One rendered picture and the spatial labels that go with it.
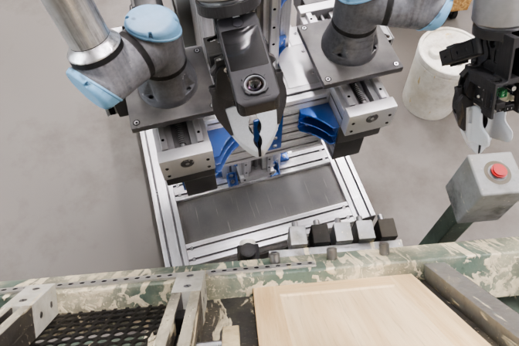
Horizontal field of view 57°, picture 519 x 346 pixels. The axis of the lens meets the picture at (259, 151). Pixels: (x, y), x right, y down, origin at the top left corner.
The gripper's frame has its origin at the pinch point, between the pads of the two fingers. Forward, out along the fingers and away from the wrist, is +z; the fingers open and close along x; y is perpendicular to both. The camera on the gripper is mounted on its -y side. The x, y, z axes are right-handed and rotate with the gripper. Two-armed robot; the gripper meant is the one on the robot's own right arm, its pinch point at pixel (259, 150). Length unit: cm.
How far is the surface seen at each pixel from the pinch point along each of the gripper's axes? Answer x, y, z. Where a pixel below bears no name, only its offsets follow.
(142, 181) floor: 43, 135, 99
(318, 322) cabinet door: -5.1, 2.7, 44.3
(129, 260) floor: 54, 101, 113
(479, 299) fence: -35, -2, 45
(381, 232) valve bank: -32, 36, 63
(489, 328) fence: -33, -8, 43
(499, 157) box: -65, 36, 47
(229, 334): 11.2, 1.1, 38.0
